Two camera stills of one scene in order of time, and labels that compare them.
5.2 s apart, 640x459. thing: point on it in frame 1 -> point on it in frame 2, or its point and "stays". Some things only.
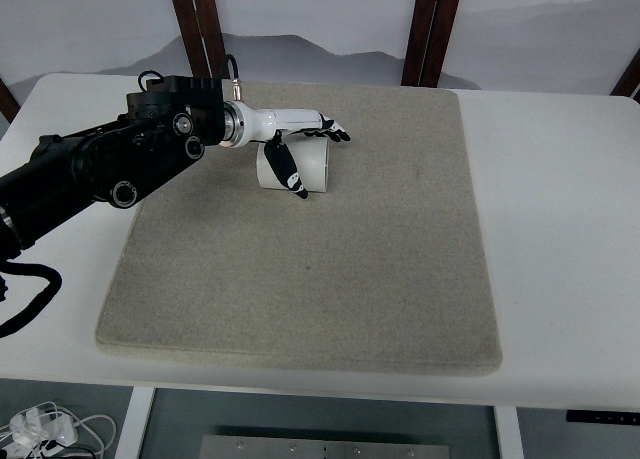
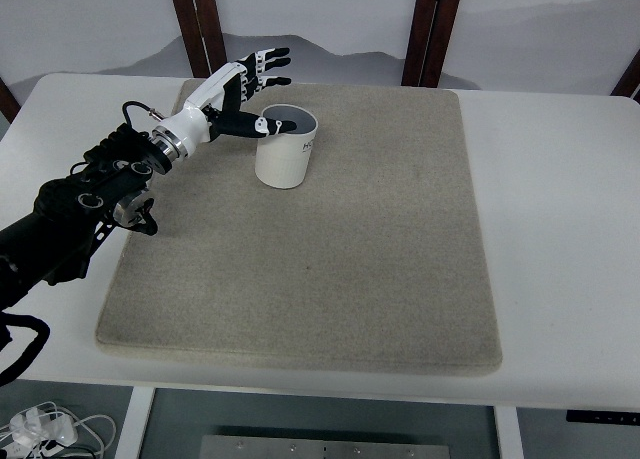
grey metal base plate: (324, 446) stays
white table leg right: (509, 432) stays
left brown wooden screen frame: (197, 20) stays
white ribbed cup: (310, 156) -> (282, 157)
